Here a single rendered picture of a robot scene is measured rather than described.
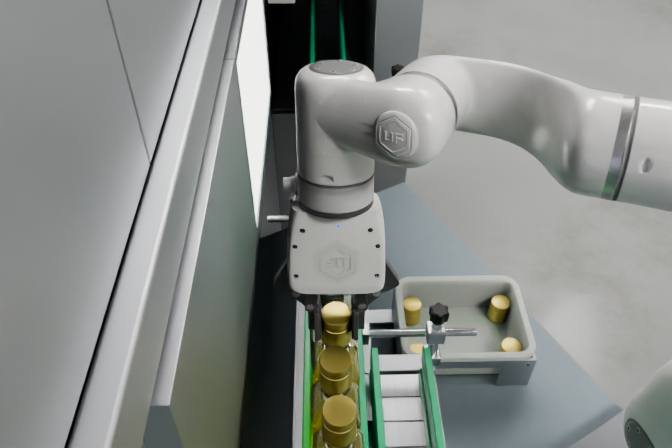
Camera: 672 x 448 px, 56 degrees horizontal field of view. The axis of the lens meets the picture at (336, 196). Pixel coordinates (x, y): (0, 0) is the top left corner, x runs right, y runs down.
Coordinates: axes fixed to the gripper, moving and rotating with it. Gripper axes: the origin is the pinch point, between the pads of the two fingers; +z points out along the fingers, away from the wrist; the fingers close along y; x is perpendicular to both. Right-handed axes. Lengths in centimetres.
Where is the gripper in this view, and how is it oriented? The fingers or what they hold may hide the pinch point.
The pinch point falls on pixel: (336, 318)
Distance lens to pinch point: 71.7
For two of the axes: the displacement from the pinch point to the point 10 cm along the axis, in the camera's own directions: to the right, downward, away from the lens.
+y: 10.0, -0.1, 0.1
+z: 0.0, 8.8, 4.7
